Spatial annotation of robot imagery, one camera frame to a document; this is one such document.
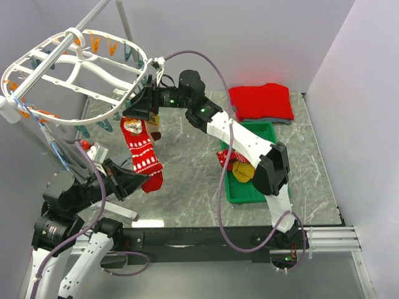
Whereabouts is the white drying rack stand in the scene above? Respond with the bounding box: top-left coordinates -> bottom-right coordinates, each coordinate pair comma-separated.
0,0 -> 185,222

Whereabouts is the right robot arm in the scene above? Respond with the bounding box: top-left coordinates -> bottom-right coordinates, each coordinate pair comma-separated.
122,70 -> 296,249

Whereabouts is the green plastic tray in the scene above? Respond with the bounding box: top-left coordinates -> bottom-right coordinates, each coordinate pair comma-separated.
225,121 -> 277,204

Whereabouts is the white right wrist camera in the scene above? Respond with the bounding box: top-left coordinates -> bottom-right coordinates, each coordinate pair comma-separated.
151,57 -> 165,87

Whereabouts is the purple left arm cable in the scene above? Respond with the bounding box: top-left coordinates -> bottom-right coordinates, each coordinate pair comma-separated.
31,141 -> 107,299

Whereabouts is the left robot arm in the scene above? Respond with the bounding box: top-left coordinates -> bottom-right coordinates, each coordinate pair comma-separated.
26,159 -> 150,298

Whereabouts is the red folded cloth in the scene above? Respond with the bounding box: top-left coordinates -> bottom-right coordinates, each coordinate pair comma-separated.
229,83 -> 294,121

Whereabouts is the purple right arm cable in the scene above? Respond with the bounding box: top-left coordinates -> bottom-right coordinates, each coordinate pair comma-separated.
163,50 -> 308,275

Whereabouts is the red snowflake christmas sock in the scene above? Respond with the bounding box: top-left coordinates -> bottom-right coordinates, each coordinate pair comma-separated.
216,149 -> 249,171

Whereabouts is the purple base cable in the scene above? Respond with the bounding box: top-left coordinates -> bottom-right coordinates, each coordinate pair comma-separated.
101,250 -> 150,277

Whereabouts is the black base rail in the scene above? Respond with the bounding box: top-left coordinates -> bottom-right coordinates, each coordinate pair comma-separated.
123,227 -> 309,263

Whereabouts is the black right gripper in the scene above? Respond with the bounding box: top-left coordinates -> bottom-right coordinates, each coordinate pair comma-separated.
122,75 -> 191,121

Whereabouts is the yellow bear sock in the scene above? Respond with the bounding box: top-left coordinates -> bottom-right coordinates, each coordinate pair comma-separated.
232,160 -> 255,183

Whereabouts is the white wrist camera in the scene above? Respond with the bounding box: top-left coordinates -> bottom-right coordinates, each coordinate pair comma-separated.
86,142 -> 108,165
151,57 -> 165,87

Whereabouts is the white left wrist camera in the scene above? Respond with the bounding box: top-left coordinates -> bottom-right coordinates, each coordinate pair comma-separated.
86,142 -> 108,165

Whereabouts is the white round clip hanger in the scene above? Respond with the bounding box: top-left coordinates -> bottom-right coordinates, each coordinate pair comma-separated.
1,27 -> 153,126

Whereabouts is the grey cloth on rack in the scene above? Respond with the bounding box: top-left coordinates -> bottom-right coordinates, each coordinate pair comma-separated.
41,127 -> 109,178

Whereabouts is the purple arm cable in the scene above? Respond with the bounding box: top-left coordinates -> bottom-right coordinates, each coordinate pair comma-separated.
163,50 -> 308,275
31,141 -> 107,299

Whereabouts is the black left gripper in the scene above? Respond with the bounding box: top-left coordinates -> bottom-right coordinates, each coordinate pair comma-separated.
70,156 -> 150,212

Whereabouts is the grey folded cloth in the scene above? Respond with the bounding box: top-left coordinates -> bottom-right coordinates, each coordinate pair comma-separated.
233,107 -> 292,125

